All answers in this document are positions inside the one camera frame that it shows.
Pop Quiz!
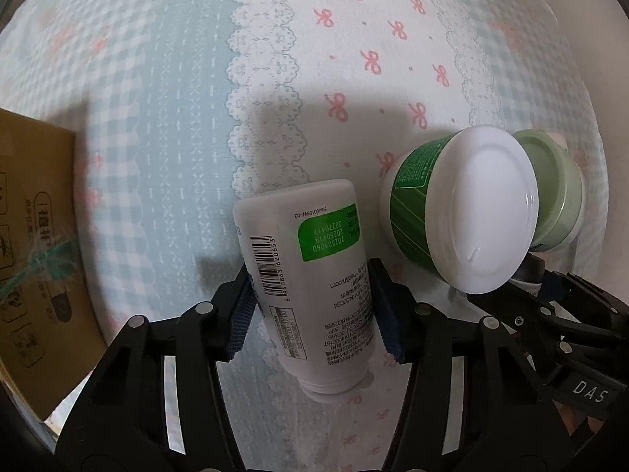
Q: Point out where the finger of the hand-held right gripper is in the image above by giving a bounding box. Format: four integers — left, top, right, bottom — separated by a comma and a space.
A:
538, 268, 629, 318
464, 291, 583, 355

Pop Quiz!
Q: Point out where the pale green round jar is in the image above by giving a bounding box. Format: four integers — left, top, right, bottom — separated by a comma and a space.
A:
513, 129, 587, 253

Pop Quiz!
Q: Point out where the printed checked bedsheet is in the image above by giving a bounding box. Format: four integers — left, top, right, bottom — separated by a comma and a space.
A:
0, 0, 629, 472

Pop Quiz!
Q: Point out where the green string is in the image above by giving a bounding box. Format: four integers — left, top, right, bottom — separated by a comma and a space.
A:
0, 238, 79, 296

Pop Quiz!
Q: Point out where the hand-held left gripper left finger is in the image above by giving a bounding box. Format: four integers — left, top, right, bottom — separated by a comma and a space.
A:
54, 263, 257, 472

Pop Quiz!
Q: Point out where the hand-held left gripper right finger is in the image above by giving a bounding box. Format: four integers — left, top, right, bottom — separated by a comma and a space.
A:
370, 258, 573, 472

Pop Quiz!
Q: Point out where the white bottle with green label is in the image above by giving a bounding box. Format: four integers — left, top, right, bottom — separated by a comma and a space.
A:
232, 179, 380, 396

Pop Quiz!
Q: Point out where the brown cardboard box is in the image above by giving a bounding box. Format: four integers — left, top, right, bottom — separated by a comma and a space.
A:
0, 108, 110, 424

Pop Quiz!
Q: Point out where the white jar with green label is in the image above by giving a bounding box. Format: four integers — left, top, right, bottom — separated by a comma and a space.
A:
378, 125, 539, 296

